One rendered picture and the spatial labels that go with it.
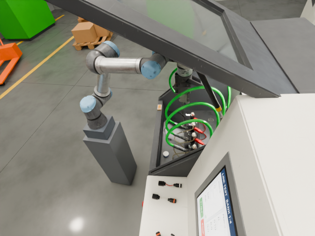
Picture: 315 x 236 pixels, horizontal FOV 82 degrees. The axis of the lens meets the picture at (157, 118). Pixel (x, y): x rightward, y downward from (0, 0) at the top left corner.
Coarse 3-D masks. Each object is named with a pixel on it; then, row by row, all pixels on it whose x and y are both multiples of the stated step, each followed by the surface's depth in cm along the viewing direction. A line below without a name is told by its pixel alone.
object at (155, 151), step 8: (160, 104) 144; (160, 112) 138; (160, 120) 132; (160, 128) 127; (160, 136) 130; (152, 144) 118; (160, 144) 130; (152, 152) 114; (152, 160) 110; (152, 168) 107
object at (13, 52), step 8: (0, 40) 425; (0, 48) 421; (8, 48) 422; (16, 48) 437; (0, 56) 430; (8, 56) 434; (16, 56) 438; (0, 64) 423; (8, 64) 418; (8, 72) 391; (0, 80) 371
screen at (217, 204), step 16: (224, 160) 55; (208, 176) 66; (224, 176) 53; (208, 192) 63; (224, 192) 51; (208, 208) 61; (224, 208) 50; (240, 208) 43; (208, 224) 59; (224, 224) 48; (240, 224) 41
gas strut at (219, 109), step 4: (196, 72) 53; (200, 76) 53; (204, 76) 53; (204, 80) 54; (204, 84) 55; (208, 84) 55; (208, 88) 56; (208, 92) 58; (212, 92) 58; (212, 96) 59; (212, 100) 60; (216, 100) 60; (216, 104) 61; (216, 108) 63; (220, 108) 63; (220, 112) 65
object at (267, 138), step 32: (288, 96) 52; (224, 128) 59; (256, 128) 45; (288, 128) 44; (256, 160) 40; (288, 160) 39; (192, 192) 83; (256, 192) 38; (288, 192) 34; (192, 224) 76; (256, 224) 36; (288, 224) 31
